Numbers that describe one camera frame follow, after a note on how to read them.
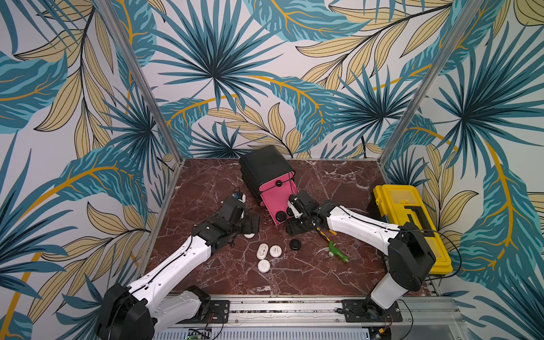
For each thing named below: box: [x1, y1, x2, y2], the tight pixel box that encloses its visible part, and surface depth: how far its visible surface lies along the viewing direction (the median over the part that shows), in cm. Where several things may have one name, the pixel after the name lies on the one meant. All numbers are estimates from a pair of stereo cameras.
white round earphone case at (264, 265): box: [257, 259, 272, 274], surface depth 84 cm
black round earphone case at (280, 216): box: [275, 210, 287, 223], surface depth 94 cm
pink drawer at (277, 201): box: [259, 179, 299, 226], surface depth 95 cm
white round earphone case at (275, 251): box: [269, 244, 283, 258], surface depth 87 cm
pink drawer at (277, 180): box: [258, 170, 296, 191], surface depth 91 cm
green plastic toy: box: [328, 240, 349, 263], surface depth 88 cm
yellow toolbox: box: [373, 184, 454, 275], surface depth 83 cm
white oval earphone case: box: [256, 242, 270, 260], surface depth 87 cm
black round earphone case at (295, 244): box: [289, 238, 302, 251], surface depth 90 cm
